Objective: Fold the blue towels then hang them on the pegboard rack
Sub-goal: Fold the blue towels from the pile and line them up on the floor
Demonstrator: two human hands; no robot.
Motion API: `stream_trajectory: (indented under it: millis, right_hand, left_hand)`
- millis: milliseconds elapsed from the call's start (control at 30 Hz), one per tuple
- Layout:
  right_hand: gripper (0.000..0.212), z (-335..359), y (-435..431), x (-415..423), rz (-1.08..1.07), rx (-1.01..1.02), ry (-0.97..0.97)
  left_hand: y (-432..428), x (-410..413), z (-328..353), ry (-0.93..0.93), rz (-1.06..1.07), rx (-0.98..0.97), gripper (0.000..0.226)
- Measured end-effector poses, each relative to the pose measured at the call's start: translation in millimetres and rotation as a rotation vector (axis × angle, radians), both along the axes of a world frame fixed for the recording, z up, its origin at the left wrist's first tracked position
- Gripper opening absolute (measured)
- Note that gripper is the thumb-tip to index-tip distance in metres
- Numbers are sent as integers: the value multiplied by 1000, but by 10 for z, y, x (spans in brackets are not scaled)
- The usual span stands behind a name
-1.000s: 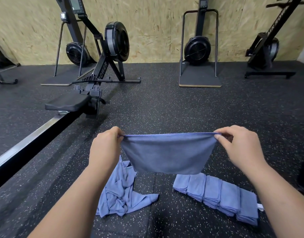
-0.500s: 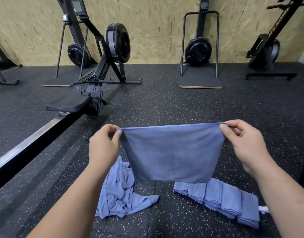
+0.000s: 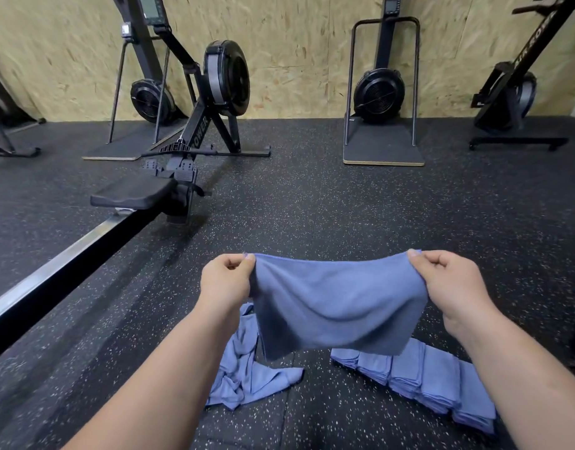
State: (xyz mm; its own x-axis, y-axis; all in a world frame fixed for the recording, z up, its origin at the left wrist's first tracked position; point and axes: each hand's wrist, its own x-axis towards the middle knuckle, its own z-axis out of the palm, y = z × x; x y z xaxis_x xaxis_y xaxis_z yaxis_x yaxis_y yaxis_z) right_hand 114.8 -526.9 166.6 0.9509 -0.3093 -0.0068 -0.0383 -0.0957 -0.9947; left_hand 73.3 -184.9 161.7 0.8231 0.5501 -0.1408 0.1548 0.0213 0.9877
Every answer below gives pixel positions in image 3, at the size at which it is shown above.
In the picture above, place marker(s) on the person's left hand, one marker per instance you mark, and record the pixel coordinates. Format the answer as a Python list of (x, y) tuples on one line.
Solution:
[(225, 284)]

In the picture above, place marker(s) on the black upright exercise machine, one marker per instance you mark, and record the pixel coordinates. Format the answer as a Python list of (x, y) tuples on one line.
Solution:
[(505, 96)]

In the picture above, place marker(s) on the blue towel pile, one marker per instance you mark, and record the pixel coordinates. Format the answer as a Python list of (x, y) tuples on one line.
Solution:
[(241, 379)]

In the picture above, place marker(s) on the black rowing machine with rail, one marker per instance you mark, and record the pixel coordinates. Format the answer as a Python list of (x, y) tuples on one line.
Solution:
[(95, 239)]

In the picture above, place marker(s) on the person's right forearm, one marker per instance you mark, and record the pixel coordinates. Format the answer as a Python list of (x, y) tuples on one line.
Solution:
[(536, 389)]

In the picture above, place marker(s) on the plain blue towel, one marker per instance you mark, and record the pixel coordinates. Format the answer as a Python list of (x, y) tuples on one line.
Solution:
[(339, 300)]

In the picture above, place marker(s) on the person's left forearm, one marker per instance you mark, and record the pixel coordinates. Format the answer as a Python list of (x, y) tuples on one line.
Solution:
[(147, 389)]

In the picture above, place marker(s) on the black ski trainer wooden-edged platform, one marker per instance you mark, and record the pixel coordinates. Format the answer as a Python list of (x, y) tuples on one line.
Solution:
[(379, 96)]

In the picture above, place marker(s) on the black ski trainer grey platform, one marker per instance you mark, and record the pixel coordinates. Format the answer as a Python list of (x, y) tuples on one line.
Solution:
[(147, 98)]

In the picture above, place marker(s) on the person's right hand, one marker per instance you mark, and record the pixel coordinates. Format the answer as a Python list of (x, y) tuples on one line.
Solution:
[(456, 286)]

